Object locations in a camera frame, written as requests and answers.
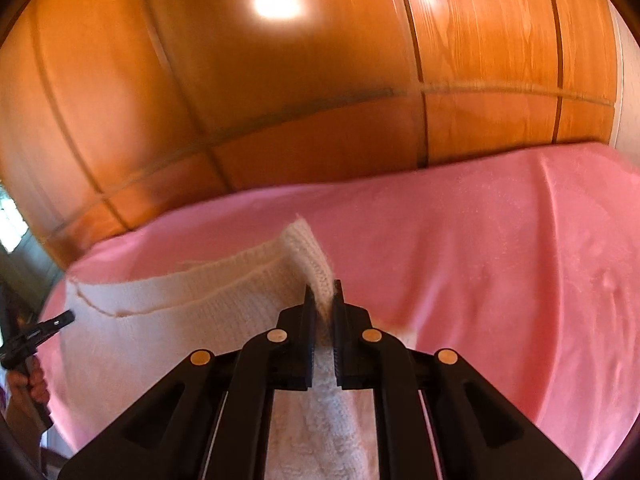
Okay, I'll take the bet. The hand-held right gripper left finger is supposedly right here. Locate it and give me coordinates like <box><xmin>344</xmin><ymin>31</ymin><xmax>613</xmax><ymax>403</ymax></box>
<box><xmin>59</xmin><ymin>284</ymin><xmax>317</xmax><ymax>480</ymax></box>

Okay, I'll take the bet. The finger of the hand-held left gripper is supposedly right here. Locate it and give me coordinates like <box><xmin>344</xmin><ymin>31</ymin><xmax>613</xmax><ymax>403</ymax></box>
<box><xmin>38</xmin><ymin>310</ymin><xmax>76</xmax><ymax>335</ymax></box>

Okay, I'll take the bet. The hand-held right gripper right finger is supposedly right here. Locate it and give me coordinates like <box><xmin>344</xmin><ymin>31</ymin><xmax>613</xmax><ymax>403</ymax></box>
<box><xmin>331</xmin><ymin>280</ymin><xmax>584</xmax><ymax>480</ymax></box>

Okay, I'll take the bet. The white knit sweater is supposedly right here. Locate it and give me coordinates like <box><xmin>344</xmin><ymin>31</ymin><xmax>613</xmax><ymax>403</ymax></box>
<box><xmin>60</xmin><ymin>214</ymin><xmax>426</xmax><ymax>480</ymax></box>

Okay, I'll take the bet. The person's left hand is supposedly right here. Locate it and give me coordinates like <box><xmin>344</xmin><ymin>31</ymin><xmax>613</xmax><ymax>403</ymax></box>
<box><xmin>4</xmin><ymin>357</ymin><xmax>50</xmax><ymax>438</ymax></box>

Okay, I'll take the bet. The grey-green door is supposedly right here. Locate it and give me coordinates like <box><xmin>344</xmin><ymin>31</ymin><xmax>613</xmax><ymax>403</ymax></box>
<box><xmin>0</xmin><ymin>180</ymin><xmax>68</xmax><ymax>321</ymax></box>

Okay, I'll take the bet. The pink bed cover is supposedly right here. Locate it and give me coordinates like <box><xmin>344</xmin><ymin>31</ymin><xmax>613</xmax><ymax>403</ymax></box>
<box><xmin>36</xmin><ymin>141</ymin><xmax>640</xmax><ymax>480</ymax></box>

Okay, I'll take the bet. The wooden wardrobe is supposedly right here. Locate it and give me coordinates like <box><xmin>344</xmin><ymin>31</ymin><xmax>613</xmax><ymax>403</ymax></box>
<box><xmin>0</xmin><ymin>0</ymin><xmax>627</xmax><ymax>270</ymax></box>

